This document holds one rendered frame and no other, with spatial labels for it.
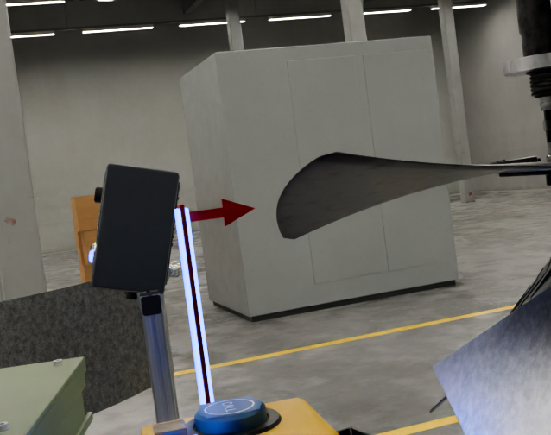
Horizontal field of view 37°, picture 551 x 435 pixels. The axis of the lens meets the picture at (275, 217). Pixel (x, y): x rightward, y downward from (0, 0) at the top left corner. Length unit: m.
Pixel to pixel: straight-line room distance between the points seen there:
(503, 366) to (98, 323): 2.00
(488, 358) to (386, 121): 6.64
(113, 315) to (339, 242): 4.63
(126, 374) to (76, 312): 0.30
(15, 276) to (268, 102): 2.93
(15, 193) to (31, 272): 0.46
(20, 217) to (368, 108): 3.50
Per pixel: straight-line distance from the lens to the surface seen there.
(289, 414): 0.48
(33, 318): 2.51
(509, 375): 0.78
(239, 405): 0.47
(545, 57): 0.79
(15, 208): 4.95
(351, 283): 7.25
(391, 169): 0.68
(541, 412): 0.75
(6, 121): 4.98
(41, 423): 0.85
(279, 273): 7.01
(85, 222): 8.76
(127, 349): 2.77
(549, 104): 0.81
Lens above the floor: 1.21
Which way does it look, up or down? 3 degrees down
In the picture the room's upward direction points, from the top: 7 degrees counter-clockwise
